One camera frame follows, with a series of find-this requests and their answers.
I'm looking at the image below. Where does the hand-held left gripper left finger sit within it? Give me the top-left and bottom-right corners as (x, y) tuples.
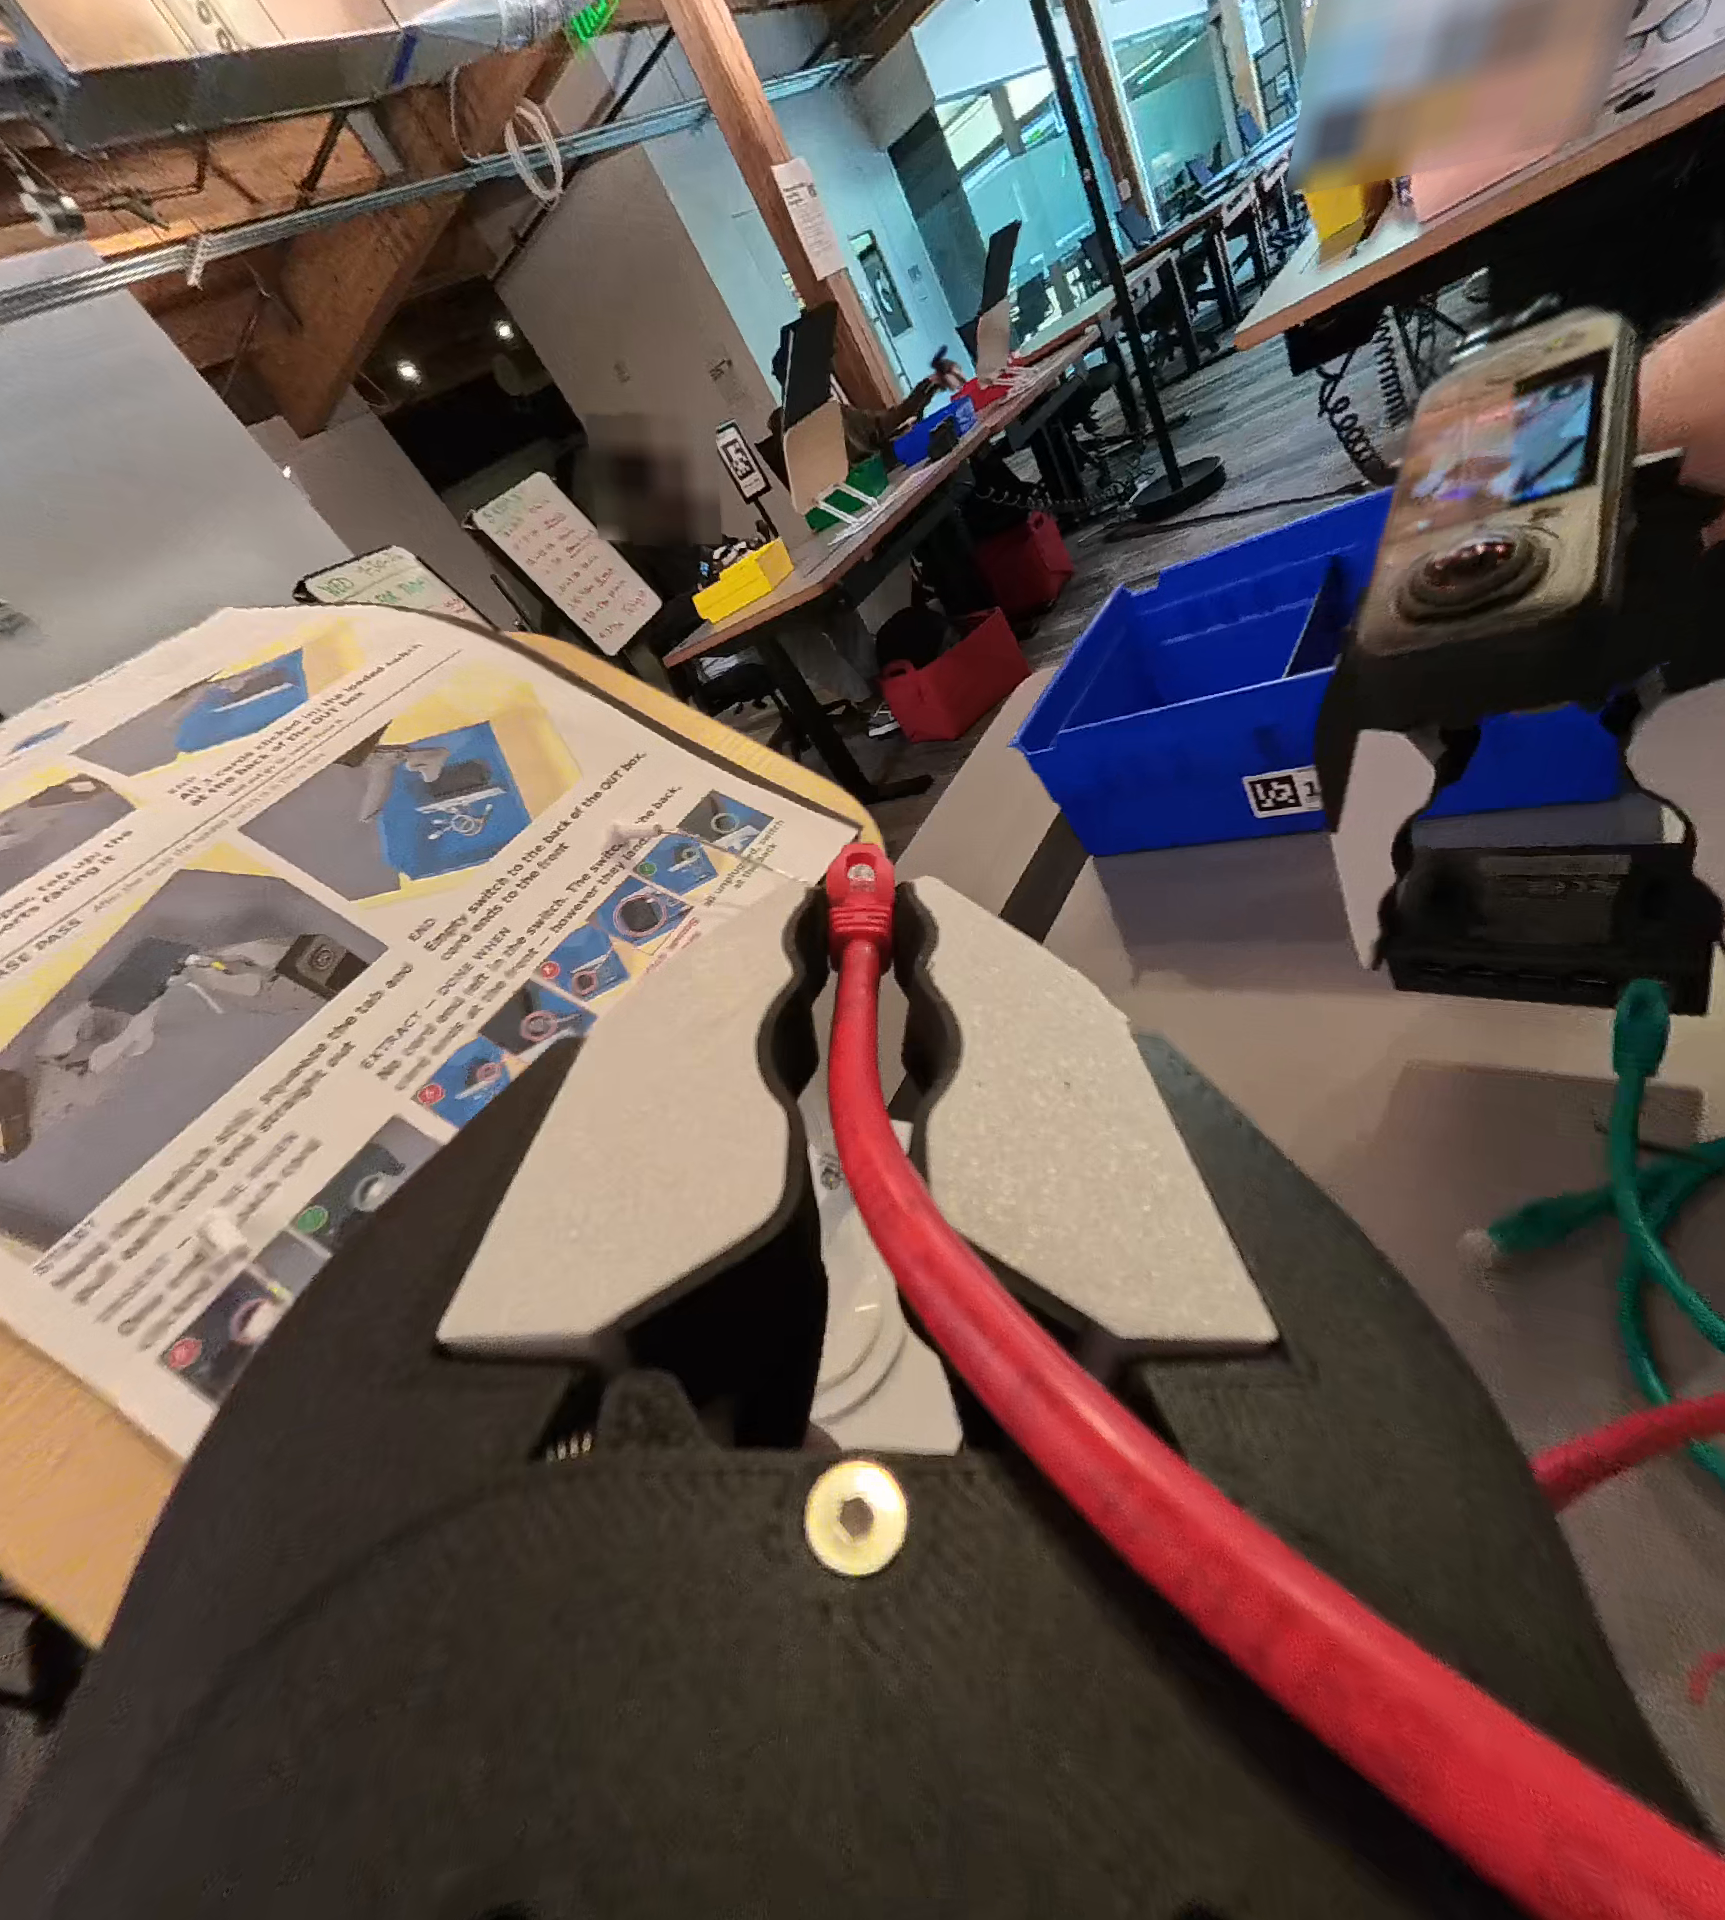
(433, 885), (828, 1362)

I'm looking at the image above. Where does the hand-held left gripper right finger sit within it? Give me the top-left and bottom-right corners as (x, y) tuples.
(893, 875), (1286, 1351)

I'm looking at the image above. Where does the black ethernet switch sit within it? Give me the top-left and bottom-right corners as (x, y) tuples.
(1378, 795), (1725, 1015)

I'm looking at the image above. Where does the red ethernet cable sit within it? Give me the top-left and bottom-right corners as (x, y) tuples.
(820, 841), (1725, 1920)

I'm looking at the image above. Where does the green ethernet cable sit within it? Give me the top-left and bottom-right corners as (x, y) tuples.
(1462, 976), (1725, 1554)

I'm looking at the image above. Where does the blue plastic bin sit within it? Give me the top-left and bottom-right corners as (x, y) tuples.
(1010, 487), (1629, 860)

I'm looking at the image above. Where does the background desk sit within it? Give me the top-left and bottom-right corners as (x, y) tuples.
(662, 321), (1104, 798)
(1236, 30), (1725, 361)

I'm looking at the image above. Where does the printed instruction sheet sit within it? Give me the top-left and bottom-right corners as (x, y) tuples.
(0, 605), (869, 1460)

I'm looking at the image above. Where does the small yellow bin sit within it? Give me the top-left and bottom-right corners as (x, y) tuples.
(691, 539), (799, 627)
(1303, 177), (1401, 266)

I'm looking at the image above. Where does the small red fabric bag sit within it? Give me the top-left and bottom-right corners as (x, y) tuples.
(972, 510), (1079, 616)

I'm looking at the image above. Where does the large red fabric bag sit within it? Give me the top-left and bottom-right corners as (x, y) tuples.
(880, 608), (1034, 746)

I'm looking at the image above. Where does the black floor stand pole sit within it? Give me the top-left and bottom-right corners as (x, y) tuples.
(1028, 0), (1230, 527)

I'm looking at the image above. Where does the handwritten whiteboard sheet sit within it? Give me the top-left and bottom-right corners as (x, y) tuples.
(468, 471), (667, 658)

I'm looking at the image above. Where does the green plastic bin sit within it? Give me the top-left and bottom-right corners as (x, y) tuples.
(804, 455), (893, 536)

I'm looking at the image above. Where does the small whiteboard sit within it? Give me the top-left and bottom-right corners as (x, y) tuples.
(296, 546), (487, 627)

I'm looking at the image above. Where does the cardboard stand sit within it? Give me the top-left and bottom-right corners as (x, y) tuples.
(779, 398), (856, 513)

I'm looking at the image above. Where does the wooden board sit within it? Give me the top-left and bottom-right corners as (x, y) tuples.
(0, 598), (888, 1650)

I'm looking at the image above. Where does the paper notice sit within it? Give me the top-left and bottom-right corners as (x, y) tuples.
(774, 156), (851, 282)

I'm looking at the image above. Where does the black coiled cable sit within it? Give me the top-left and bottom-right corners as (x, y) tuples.
(1307, 321), (1409, 483)

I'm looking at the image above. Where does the wooden support post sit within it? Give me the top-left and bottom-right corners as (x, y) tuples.
(659, 0), (905, 409)

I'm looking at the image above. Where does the rectangular metal ceiling duct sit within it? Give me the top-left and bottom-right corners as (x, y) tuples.
(0, 0), (585, 158)

